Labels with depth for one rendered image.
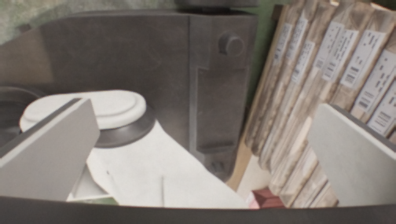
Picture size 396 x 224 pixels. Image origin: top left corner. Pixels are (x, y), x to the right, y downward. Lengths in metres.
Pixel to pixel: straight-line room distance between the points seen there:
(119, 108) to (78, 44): 0.18
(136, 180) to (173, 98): 0.26
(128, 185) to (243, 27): 0.35
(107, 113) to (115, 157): 0.07
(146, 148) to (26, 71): 0.32
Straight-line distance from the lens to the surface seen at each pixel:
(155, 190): 0.28
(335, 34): 0.51
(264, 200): 0.98
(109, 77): 0.49
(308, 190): 0.54
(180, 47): 0.46
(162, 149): 0.33
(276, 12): 0.68
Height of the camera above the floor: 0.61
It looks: 57 degrees down
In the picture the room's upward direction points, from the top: 160 degrees clockwise
